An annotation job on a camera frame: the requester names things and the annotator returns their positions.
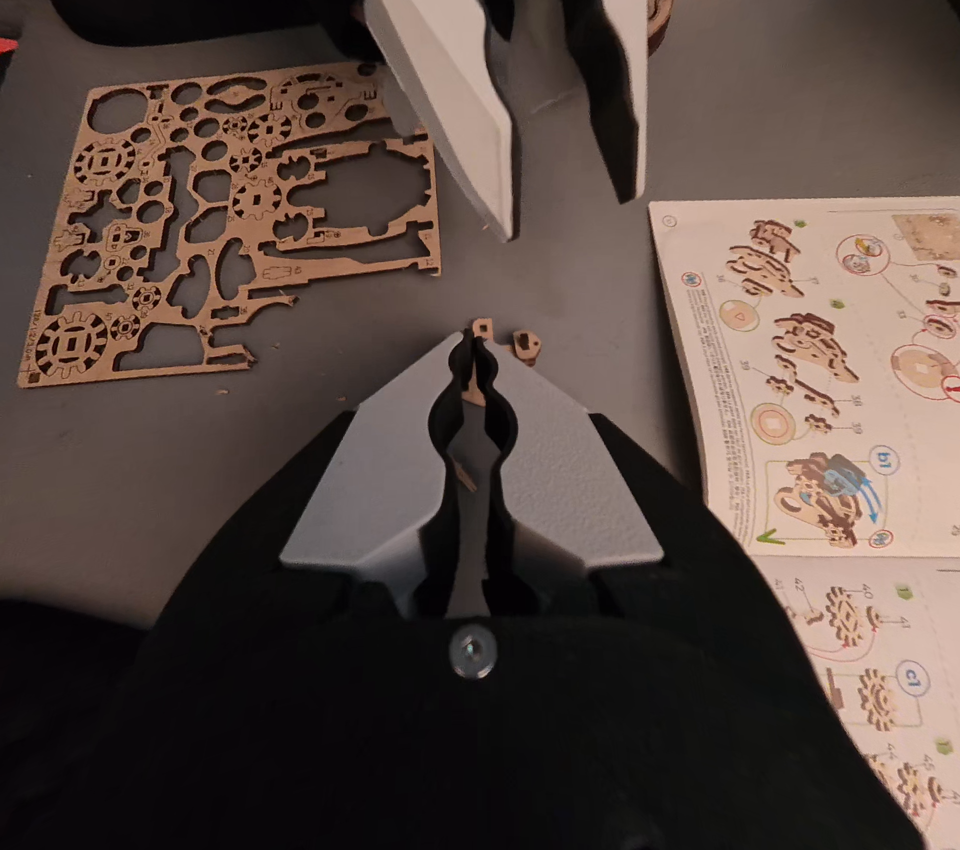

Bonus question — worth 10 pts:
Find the open instruction booklet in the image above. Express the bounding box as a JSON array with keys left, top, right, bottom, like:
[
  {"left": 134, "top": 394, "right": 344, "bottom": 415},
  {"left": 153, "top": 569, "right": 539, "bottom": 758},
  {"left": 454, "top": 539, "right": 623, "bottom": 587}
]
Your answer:
[{"left": 647, "top": 195, "right": 960, "bottom": 850}]

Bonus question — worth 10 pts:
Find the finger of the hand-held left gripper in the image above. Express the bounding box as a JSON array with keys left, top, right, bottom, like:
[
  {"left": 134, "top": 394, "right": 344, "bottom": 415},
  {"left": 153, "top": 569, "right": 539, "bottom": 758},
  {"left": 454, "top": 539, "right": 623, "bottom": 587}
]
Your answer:
[
  {"left": 362, "top": 0, "right": 524, "bottom": 243},
  {"left": 478, "top": 0, "right": 651, "bottom": 206}
]

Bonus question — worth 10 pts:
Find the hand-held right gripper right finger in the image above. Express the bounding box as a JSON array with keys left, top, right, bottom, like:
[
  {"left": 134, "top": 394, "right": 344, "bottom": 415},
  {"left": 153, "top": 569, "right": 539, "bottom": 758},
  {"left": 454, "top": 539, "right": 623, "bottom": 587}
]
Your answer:
[{"left": 476, "top": 338, "right": 666, "bottom": 617}]

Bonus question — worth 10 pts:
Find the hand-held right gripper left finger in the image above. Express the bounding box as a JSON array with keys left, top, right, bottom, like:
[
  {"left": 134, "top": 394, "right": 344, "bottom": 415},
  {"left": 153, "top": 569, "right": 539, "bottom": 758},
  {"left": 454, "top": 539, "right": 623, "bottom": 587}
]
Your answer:
[{"left": 279, "top": 332, "right": 475, "bottom": 617}]

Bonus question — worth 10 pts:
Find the punched wooden part sheet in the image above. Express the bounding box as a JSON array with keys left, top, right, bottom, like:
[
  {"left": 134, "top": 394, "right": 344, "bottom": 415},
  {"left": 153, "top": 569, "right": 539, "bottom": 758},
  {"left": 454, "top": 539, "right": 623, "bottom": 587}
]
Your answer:
[{"left": 15, "top": 61, "right": 445, "bottom": 391}]

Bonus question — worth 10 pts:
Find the wooden link arm piece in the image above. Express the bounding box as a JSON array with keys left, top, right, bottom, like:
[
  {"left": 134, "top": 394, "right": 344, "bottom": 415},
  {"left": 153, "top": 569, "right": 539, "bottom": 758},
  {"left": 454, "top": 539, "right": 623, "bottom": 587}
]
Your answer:
[{"left": 468, "top": 317, "right": 544, "bottom": 368}]

